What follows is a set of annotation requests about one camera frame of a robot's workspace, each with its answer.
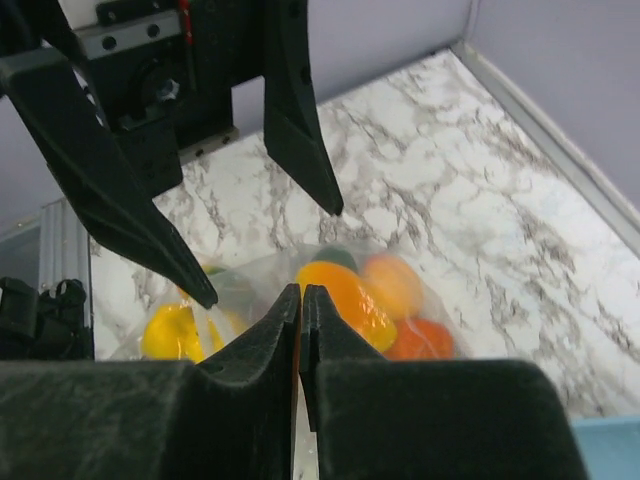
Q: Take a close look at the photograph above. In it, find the orange tangerine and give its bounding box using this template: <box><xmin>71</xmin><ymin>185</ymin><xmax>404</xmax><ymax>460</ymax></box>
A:
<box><xmin>384</xmin><ymin>318</ymin><xmax>455</xmax><ymax>361</ymax></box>

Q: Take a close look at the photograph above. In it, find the blue perforated plastic basket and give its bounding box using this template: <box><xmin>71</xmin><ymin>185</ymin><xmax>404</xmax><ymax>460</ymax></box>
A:
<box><xmin>572</xmin><ymin>416</ymin><xmax>640</xmax><ymax>480</ymax></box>

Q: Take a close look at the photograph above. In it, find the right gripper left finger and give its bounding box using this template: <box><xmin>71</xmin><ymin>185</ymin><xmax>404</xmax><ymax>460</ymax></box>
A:
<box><xmin>1</xmin><ymin>285</ymin><xmax>301</xmax><ymax>479</ymax></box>

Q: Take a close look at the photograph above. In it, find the green orange mango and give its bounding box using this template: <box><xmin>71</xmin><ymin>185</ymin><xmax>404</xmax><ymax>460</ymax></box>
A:
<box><xmin>202</xmin><ymin>264</ymin><xmax>257</xmax><ymax>306</ymax></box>

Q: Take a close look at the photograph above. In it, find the yellow orange mango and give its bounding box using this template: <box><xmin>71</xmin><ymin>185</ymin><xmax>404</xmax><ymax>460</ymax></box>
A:
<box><xmin>296</xmin><ymin>261</ymin><xmax>397</xmax><ymax>353</ymax></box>

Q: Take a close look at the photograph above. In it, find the green avocado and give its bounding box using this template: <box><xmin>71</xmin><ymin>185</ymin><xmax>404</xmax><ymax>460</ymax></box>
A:
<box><xmin>312</xmin><ymin>246</ymin><xmax>359</xmax><ymax>273</ymax></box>

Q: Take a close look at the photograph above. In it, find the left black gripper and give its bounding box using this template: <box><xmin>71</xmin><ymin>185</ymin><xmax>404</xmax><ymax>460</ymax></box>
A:
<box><xmin>1</xmin><ymin>1</ymin><xmax>344</xmax><ymax>306</ymax></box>

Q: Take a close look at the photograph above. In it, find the yellow orange fruit front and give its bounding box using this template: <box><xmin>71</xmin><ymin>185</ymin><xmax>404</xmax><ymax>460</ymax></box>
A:
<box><xmin>361</xmin><ymin>253</ymin><xmax>424</xmax><ymax>321</ymax></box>

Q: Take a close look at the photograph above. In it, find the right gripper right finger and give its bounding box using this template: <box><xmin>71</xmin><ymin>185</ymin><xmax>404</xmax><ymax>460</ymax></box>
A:
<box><xmin>299</xmin><ymin>286</ymin><xmax>587</xmax><ymax>479</ymax></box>

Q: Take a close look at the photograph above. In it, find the clear bag white zipper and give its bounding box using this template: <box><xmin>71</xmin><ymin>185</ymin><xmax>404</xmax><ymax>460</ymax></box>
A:
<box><xmin>107</xmin><ymin>239</ymin><xmax>466</xmax><ymax>480</ymax></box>

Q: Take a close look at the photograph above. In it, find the yellow pear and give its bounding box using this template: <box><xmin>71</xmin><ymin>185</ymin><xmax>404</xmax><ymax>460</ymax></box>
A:
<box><xmin>141</xmin><ymin>302</ymin><xmax>246</xmax><ymax>364</ymax></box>

